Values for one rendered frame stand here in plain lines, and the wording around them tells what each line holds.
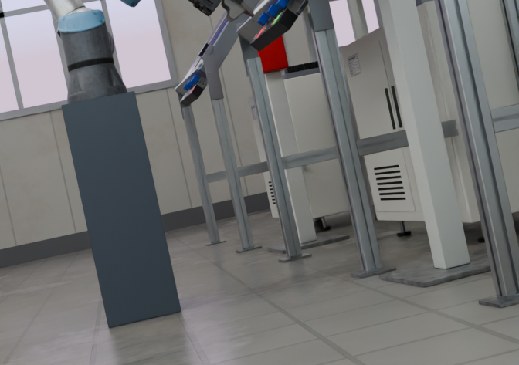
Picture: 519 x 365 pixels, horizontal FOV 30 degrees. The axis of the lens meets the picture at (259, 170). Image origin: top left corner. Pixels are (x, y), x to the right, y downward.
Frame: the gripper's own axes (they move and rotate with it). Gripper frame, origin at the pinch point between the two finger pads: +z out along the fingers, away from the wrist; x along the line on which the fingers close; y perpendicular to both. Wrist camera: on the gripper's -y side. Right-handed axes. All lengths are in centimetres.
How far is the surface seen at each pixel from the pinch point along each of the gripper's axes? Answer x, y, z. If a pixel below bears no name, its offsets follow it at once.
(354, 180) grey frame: 35, 30, 41
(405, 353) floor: 123, 64, 38
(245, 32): -29.9, -2.4, 3.8
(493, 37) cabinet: 32, -21, 52
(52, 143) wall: -412, 34, -36
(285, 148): -72, 12, 41
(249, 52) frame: -41.9, -0.9, 9.3
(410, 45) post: 62, 4, 28
